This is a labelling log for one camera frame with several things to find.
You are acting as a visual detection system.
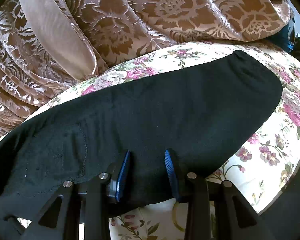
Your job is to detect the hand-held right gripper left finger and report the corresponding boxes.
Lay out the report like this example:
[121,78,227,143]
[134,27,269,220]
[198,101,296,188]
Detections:
[20,149,131,240]

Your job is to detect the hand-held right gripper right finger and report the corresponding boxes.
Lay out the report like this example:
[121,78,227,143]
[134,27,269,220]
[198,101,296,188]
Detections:
[164,149,270,240]

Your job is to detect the black pants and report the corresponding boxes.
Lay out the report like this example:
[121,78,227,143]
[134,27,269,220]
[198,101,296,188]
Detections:
[0,49,284,221]

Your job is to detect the white floral bedsheet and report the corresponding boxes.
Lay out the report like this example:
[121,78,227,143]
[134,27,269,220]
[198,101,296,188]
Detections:
[0,41,300,240]

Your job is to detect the beige satin cloth strip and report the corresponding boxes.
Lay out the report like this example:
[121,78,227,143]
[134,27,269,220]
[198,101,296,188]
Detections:
[16,0,98,82]

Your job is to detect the blue object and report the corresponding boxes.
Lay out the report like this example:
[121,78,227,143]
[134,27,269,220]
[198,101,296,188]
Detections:
[267,17,297,54]

